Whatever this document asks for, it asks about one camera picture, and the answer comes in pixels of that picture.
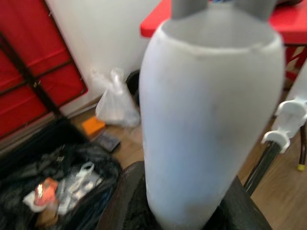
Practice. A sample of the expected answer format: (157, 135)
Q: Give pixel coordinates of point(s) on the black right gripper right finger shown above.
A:
(242, 213)

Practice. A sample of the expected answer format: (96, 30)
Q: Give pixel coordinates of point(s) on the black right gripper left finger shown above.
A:
(124, 203)

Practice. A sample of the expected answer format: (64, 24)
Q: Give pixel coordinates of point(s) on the black rubbish bag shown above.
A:
(100, 163)

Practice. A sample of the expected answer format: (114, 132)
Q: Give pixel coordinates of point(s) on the white plastic wrapper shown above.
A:
(79, 184)

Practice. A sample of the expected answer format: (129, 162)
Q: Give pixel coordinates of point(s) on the small black case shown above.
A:
(108, 142)

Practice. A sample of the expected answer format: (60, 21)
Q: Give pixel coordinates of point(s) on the brown stick yellow tip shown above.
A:
(301, 167)

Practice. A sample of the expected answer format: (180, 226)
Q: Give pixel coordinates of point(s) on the orange white wrapper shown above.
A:
(44, 191)

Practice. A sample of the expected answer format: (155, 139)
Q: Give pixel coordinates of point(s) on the orange box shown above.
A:
(93, 125)

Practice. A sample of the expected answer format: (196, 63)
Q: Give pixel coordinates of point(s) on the white plastic bag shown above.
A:
(115, 105)

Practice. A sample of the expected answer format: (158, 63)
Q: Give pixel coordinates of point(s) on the black fabric box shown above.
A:
(48, 136)

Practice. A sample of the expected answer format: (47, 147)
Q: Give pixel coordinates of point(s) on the red plastic table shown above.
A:
(292, 24)

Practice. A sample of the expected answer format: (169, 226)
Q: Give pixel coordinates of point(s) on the red folding table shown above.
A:
(28, 24)

